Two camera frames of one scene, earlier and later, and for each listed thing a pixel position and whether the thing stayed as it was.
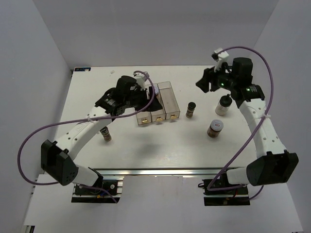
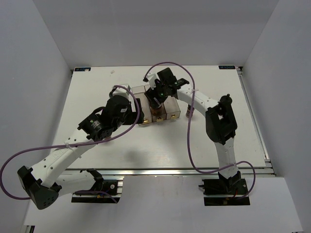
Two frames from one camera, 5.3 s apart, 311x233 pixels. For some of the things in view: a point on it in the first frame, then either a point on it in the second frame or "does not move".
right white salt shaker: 223,106 does not move
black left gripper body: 138,100 -> 129,117
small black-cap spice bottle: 190,110 does not move
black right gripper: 203,83 -> 151,93
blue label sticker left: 82,69 does not move
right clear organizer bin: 169,102 does not move
